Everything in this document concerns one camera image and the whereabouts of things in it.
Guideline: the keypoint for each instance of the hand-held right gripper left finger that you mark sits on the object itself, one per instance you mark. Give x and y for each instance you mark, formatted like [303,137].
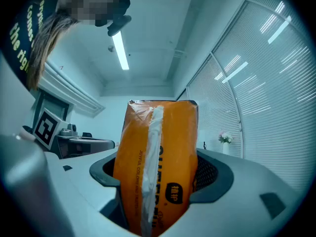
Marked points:
[81,181]

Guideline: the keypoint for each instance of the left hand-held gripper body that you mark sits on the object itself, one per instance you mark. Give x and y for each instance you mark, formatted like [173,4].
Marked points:
[47,130]

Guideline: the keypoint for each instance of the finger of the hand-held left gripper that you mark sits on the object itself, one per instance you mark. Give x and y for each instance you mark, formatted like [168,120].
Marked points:
[93,142]

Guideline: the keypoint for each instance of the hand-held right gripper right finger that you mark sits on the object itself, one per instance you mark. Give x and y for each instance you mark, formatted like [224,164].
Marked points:
[242,194]

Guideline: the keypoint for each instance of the orange packet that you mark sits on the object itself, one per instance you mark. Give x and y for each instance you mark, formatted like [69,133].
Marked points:
[177,142]

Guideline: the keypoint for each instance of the person's left forearm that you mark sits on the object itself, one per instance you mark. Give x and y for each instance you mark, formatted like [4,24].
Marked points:
[27,134]

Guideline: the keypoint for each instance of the pink flower bouquet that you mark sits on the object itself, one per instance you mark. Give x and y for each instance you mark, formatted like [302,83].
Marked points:
[225,138]

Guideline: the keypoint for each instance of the round ceiling smoke detector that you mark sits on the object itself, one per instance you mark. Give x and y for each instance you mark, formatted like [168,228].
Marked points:
[111,49]

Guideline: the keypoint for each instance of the long ceiling light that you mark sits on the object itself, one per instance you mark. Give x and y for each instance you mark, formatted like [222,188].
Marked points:
[121,51]

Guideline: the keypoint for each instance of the white window blinds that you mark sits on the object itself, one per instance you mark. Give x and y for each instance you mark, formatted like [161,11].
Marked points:
[266,95]

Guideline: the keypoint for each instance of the person's dark printed shirt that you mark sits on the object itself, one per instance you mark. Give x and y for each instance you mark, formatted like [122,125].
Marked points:
[19,21]

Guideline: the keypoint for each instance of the person's head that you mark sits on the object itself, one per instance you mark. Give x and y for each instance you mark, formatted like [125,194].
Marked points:
[98,4]

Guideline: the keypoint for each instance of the black head-mounted camera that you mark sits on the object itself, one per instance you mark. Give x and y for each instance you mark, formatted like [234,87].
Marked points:
[119,25]

